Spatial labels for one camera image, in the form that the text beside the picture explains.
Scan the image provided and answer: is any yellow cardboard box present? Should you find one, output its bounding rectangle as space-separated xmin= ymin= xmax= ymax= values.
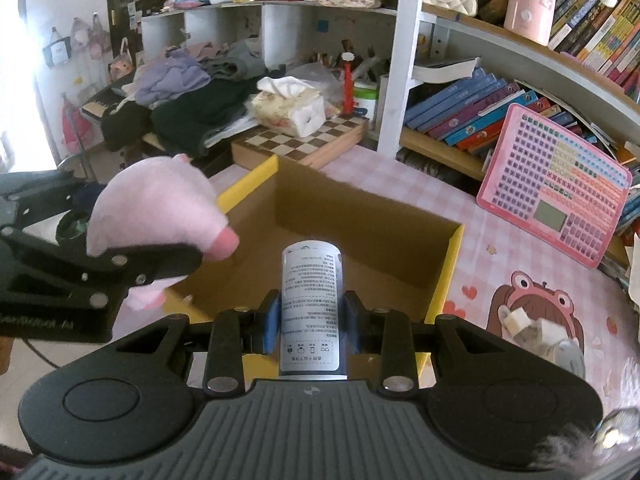
xmin=164 ymin=154 xmax=466 ymax=378

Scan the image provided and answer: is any white charger cube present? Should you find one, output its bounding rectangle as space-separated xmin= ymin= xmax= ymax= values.
xmin=502 ymin=308 xmax=532 ymax=337

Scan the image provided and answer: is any white bookshelf frame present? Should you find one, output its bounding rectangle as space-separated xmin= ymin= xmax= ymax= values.
xmin=141 ymin=0 xmax=639 ymax=157

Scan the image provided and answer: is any pink learning keyboard tablet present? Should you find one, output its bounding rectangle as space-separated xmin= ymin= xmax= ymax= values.
xmin=476 ymin=104 xmax=631 ymax=269

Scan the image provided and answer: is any white glue bottle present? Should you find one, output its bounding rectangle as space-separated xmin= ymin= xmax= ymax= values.
xmin=279 ymin=240 xmax=347 ymax=380

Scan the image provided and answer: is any wooden chessboard box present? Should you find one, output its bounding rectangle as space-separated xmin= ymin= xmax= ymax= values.
xmin=231 ymin=117 xmax=369 ymax=169

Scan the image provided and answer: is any red white pen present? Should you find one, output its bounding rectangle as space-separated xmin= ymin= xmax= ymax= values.
xmin=341 ymin=51 xmax=355 ymax=117

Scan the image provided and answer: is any pink plush pig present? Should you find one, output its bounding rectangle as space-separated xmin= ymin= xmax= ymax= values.
xmin=86 ymin=154 xmax=241 ymax=312

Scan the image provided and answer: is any pile of clothes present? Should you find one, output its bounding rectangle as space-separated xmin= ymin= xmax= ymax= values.
xmin=101 ymin=40 xmax=267 ymax=158

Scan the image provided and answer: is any pink printed tablecloth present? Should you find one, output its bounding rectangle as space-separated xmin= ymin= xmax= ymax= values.
xmin=109 ymin=144 xmax=640 ymax=401

